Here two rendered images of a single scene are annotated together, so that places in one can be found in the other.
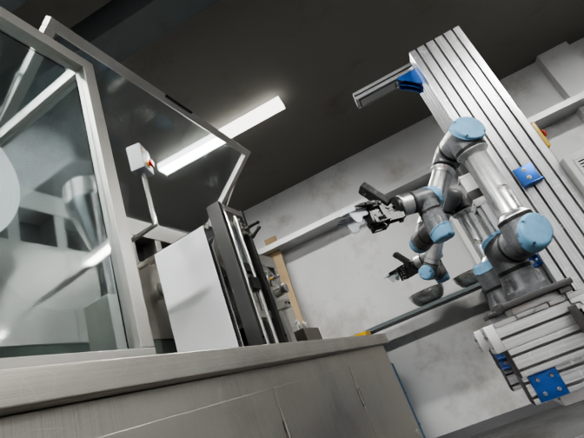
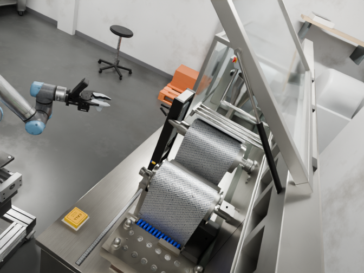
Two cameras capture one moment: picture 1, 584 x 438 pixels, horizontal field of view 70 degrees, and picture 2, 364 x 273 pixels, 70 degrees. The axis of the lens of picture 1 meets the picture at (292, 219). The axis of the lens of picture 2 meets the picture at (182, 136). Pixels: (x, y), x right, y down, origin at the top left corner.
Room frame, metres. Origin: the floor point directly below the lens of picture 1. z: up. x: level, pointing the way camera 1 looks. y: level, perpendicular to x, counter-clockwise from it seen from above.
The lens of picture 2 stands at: (2.42, 0.10, 2.00)
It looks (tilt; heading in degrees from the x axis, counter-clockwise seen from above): 35 degrees down; 171
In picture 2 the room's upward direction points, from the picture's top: 24 degrees clockwise
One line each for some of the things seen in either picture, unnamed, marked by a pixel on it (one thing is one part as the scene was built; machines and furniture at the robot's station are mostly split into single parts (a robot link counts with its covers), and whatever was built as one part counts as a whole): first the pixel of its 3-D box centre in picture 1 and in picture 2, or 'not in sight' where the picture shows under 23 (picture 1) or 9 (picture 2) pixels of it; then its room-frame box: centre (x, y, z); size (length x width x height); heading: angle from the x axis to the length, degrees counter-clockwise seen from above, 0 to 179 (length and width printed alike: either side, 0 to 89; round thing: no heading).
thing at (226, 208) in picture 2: not in sight; (227, 209); (1.77, 0.47, 1.28); 0.06 x 0.05 x 0.02; 71
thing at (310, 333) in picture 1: (275, 351); (154, 262); (1.89, 0.29, 1.00); 0.40 x 0.16 x 0.06; 71
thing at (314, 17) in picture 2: not in sight; (321, 19); (-1.34, 1.71, 1.79); 0.31 x 0.29 x 0.08; 78
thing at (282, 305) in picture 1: (287, 322); (143, 193); (1.62, 0.17, 1.05); 0.06 x 0.05 x 0.31; 71
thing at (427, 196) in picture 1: (424, 200); (44, 91); (1.34, -0.44, 1.21); 0.11 x 0.08 x 0.09; 104
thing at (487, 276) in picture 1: (489, 273); not in sight; (2.02, -0.77, 0.98); 0.13 x 0.12 x 0.14; 143
